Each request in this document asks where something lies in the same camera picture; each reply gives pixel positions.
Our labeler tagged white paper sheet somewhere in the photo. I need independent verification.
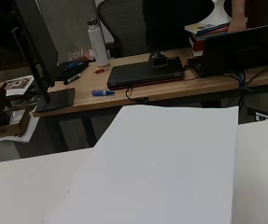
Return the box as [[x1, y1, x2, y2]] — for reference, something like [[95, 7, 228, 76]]
[[44, 104, 240, 224]]

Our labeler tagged small black device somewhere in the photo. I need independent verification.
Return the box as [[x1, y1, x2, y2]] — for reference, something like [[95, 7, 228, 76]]
[[148, 50, 171, 69]]

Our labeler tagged white-cover book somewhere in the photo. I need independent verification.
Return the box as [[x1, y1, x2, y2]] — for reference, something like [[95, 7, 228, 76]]
[[184, 21, 232, 37]]

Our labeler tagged black desk cable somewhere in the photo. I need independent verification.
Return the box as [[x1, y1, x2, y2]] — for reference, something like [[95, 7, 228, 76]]
[[125, 86, 150, 105]]

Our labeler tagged dark office chair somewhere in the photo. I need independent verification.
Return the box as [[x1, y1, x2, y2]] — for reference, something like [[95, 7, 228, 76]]
[[95, 0, 148, 59]]

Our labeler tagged wooden desk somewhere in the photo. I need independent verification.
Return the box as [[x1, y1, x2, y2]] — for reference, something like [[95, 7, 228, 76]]
[[32, 46, 268, 153]]

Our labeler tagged white water bottle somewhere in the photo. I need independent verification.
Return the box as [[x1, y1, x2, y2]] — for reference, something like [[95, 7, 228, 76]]
[[86, 18, 110, 67]]

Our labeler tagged black laptop cable bundle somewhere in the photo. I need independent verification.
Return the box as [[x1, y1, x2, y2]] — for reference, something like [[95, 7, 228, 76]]
[[219, 60, 268, 110]]

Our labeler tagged black monitor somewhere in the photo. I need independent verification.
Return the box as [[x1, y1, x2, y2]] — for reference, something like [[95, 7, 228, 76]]
[[11, 0, 77, 113]]

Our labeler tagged blue marker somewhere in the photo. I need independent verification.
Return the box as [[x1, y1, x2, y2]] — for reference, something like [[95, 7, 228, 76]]
[[91, 89, 116, 97]]

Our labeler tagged black box with white label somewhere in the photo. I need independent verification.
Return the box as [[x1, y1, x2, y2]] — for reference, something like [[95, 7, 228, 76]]
[[247, 106, 268, 122]]

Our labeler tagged red pen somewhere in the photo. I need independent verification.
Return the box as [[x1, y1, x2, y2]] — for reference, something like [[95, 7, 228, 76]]
[[92, 67, 109, 75]]

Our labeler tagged open black laptop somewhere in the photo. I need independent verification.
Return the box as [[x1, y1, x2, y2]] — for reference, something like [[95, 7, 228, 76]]
[[189, 21, 268, 79]]

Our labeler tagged dark blue folder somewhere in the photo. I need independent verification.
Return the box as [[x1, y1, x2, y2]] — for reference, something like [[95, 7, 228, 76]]
[[55, 59, 92, 82]]

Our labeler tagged black marker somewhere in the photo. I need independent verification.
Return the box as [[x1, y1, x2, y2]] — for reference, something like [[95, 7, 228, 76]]
[[63, 73, 82, 86]]

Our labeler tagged white rounded lamp base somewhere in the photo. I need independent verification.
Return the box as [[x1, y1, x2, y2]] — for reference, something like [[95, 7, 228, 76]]
[[198, 0, 233, 28]]

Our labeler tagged dark red book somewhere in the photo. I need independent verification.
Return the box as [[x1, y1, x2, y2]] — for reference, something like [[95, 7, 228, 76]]
[[189, 35, 206, 58]]

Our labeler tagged closed black laptop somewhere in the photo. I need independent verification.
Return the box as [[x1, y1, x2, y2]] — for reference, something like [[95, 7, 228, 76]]
[[106, 56, 186, 91]]

